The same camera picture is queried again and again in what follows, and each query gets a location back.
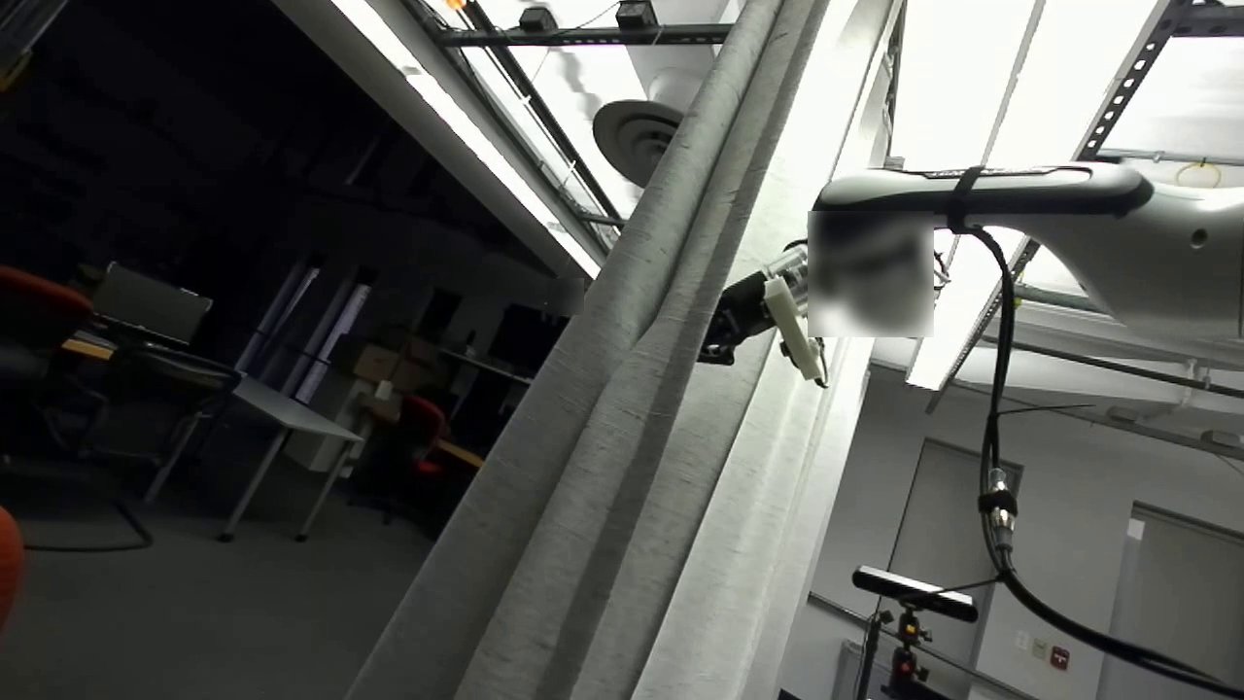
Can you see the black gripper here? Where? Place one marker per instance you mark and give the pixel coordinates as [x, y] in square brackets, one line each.
[747, 311]

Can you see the grey fabric curtain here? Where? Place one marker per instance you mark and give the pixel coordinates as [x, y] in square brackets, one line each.
[624, 517]

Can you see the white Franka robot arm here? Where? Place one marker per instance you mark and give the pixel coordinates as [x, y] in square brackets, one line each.
[1076, 238]

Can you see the round ceiling vent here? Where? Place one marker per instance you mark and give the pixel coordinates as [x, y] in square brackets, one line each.
[630, 138]

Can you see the yellow top desk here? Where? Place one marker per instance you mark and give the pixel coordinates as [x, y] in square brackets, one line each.
[457, 452]

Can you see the grey room door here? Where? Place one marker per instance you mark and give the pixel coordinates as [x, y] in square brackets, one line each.
[940, 547]
[1171, 608]

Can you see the red office chair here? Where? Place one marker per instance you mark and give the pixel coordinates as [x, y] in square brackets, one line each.
[422, 430]

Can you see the cardboard box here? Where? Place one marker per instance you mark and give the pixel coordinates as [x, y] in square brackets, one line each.
[392, 361]

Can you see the long ceiling light strip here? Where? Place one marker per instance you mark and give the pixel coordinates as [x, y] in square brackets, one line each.
[453, 123]

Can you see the bright ceiling light panel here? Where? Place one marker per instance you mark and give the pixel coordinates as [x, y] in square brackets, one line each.
[987, 89]

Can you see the grey folding table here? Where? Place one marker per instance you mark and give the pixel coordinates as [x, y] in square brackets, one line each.
[295, 413]

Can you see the black perforated ceiling truss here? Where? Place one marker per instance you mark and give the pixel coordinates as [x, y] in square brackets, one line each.
[1129, 89]

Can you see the grey computer monitor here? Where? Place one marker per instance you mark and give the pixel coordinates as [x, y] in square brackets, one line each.
[154, 304]

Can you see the round red object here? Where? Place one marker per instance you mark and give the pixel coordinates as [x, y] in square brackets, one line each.
[10, 566]

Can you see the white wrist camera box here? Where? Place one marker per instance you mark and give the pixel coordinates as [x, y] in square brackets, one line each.
[799, 335]

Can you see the black stereo camera bar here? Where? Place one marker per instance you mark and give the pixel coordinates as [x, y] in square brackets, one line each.
[914, 592]

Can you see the black ceiling rail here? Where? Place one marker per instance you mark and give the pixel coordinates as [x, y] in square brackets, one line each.
[584, 37]

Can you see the black camera stand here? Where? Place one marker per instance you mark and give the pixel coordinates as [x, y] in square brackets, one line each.
[912, 656]

